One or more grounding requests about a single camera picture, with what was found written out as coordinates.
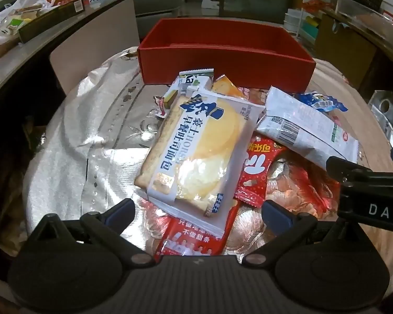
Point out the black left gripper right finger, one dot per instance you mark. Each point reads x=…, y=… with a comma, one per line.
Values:
x=289, y=230

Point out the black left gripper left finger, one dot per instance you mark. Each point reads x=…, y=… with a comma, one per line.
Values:
x=107, y=228

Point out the white silver snack packet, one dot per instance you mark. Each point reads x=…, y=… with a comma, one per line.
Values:
x=304, y=130

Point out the red spicy strip packet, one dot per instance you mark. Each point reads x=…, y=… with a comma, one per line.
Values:
x=185, y=239

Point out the blue small snack packet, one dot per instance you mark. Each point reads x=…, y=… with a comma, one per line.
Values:
x=321, y=102

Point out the red cola gummy packet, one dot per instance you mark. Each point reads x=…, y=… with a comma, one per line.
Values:
x=252, y=184

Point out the toast bread packet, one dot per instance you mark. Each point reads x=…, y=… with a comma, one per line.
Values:
x=192, y=170

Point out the orange snack packet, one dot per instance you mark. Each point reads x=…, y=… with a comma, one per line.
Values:
x=224, y=86

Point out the green white wafer packet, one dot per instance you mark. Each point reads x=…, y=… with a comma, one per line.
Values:
x=186, y=82

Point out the blue red large snack bag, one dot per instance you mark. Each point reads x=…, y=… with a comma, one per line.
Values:
x=296, y=184

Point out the floral satin tablecloth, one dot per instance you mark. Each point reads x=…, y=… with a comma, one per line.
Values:
x=100, y=135

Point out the wooden cabinet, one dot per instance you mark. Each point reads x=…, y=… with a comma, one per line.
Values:
x=364, y=59

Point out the red cardboard box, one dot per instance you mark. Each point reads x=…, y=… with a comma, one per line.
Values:
x=251, y=55

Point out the grey curved coffee table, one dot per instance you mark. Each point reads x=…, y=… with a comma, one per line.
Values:
x=79, y=44

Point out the dark green box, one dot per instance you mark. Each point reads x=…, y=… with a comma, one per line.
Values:
x=50, y=19

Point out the grey sofa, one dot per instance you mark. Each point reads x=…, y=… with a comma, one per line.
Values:
x=149, y=12

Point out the white plastic bag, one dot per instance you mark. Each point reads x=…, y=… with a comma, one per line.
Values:
x=19, y=14

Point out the white wire shelf rack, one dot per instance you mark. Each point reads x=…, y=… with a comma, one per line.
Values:
x=374, y=17

